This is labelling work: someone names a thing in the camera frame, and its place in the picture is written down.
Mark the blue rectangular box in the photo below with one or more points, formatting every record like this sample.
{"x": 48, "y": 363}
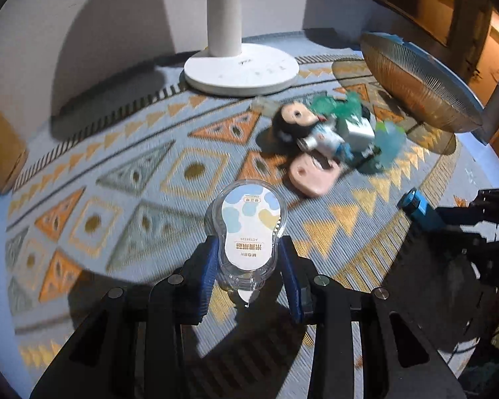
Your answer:
{"x": 416, "y": 207}

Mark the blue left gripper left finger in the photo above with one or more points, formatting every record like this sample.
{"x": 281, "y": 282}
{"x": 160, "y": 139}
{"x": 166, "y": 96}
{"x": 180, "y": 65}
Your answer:
{"x": 200, "y": 279}

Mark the green plastic pieces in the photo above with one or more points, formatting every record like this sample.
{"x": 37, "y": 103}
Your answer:
{"x": 390, "y": 139}

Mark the white desk lamp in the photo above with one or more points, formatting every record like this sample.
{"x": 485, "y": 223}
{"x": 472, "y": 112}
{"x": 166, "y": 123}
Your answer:
{"x": 230, "y": 67}

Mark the black plush toy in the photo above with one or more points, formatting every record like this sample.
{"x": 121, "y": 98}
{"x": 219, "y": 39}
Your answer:
{"x": 293, "y": 121}

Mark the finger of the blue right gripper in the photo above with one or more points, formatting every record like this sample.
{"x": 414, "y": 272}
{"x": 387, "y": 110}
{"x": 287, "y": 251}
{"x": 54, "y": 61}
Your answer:
{"x": 453, "y": 218}

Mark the white charger plug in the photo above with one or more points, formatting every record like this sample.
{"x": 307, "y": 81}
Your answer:
{"x": 357, "y": 133}

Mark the clear cased white blue item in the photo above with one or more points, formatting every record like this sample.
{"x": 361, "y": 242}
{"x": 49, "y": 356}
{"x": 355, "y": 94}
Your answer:
{"x": 248, "y": 217}

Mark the brown cylindrical pencil holder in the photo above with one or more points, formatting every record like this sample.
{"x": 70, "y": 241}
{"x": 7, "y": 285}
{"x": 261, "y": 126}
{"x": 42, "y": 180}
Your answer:
{"x": 13, "y": 155}

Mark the small white figurine toy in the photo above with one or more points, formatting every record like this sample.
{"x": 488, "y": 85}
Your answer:
{"x": 325, "y": 140}

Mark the wooden door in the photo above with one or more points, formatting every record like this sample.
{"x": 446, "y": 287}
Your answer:
{"x": 466, "y": 34}

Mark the pink flat plastic case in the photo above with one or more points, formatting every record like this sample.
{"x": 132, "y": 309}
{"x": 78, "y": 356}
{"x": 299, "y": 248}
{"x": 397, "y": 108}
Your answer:
{"x": 314, "y": 175}

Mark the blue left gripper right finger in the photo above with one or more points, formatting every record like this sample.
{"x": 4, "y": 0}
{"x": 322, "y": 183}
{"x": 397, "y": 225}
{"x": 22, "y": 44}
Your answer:
{"x": 297, "y": 273}

